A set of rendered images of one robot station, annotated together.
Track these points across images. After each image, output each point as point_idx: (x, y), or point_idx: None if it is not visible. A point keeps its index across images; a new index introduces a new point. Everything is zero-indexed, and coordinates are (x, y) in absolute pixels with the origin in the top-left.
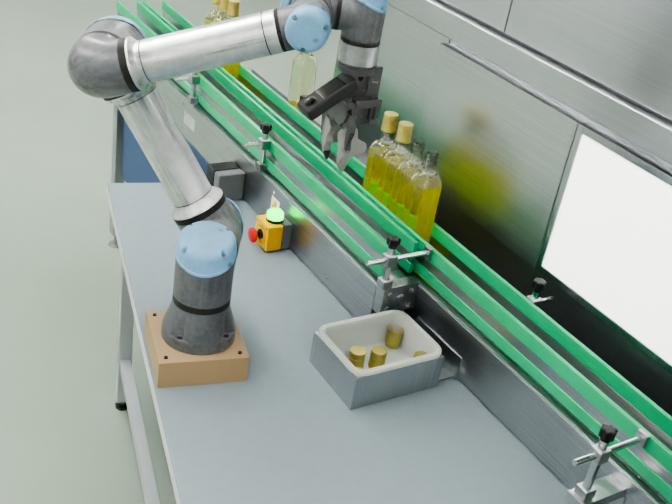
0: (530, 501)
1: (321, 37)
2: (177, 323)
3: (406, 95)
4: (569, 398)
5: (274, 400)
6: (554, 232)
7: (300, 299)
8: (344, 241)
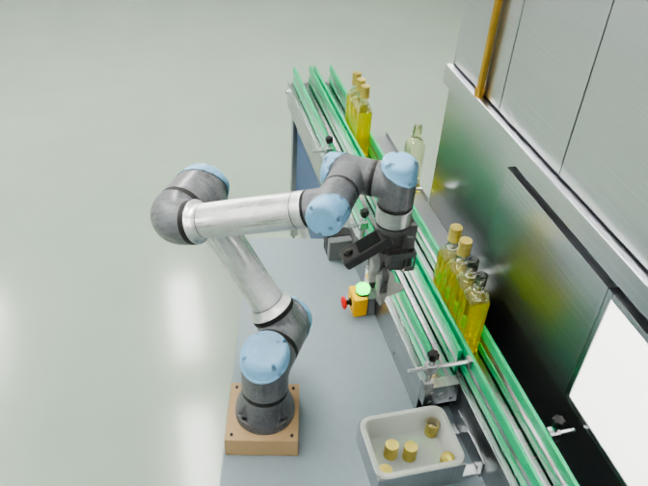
0: None
1: (335, 226)
2: (242, 408)
3: (483, 197)
4: None
5: (314, 479)
6: (581, 373)
7: (367, 370)
8: (406, 330)
